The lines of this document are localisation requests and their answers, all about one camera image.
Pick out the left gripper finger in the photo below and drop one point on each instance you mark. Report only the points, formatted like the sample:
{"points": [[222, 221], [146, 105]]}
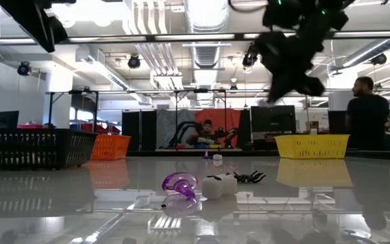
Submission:
{"points": [[48, 44]]}

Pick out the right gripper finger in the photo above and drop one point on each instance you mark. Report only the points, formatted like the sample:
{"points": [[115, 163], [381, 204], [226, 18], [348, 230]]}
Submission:
{"points": [[311, 86], [276, 86]]}

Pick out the black plastic spider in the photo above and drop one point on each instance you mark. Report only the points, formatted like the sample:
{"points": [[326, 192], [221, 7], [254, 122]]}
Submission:
{"points": [[247, 177]]}

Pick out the purple translucent witch hat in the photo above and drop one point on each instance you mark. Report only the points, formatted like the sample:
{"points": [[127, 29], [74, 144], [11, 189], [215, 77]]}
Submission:
{"points": [[206, 156], [179, 181]]}

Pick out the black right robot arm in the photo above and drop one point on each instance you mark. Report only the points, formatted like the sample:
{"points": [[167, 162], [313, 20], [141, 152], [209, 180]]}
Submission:
{"points": [[300, 17]]}

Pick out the black background robot arm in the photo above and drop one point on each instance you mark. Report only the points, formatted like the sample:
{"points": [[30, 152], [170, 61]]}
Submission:
{"points": [[181, 126], [230, 133]]}

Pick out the large black monitor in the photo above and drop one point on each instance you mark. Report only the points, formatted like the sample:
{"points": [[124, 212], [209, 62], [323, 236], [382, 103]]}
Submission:
{"points": [[273, 118]]}

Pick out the brown cardboard box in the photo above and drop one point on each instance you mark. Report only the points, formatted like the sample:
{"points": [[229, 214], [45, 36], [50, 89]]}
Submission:
{"points": [[313, 126]]}

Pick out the black square panel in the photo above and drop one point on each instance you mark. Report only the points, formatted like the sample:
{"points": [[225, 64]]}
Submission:
{"points": [[337, 122]]}

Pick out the orange curtain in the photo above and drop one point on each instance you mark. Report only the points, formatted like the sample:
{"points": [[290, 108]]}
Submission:
{"points": [[230, 117]]}

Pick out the yellow plastic basket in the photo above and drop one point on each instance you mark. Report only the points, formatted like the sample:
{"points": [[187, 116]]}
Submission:
{"points": [[311, 146]]}

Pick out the standing person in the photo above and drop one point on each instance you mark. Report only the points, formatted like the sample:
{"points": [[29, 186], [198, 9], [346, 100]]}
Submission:
{"points": [[367, 115]]}

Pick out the seated person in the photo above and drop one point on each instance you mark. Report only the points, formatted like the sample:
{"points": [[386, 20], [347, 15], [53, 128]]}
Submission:
{"points": [[206, 130]]}

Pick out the red plastic bin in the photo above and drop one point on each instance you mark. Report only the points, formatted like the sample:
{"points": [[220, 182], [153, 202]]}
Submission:
{"points": [[32, 126]]}

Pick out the small black monitor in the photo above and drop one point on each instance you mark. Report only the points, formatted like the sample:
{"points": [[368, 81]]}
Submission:
{"points": [[3, 119]]}

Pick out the black plastic basket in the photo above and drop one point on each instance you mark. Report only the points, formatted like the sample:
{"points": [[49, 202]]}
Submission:
{"points": [[29, 149]]}

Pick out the grey curtain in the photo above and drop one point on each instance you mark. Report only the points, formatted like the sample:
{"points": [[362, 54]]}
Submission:
{"points": [[168, 118]]}

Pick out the black partition panel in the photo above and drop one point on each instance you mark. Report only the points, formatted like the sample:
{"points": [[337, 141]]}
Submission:
{"points": [[148, 130], [130, 130]]}

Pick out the orange plastic basket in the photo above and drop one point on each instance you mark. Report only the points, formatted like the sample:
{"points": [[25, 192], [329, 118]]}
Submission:
{"points": [[112, 147]]}

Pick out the black overhead frame bar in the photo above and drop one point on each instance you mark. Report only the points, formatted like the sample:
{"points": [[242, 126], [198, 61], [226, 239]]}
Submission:
{"points": [[150, 37]]}

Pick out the black aluminium table frame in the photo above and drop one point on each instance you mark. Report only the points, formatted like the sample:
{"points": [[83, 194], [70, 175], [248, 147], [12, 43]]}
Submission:
{"points": [[181, 153]]}

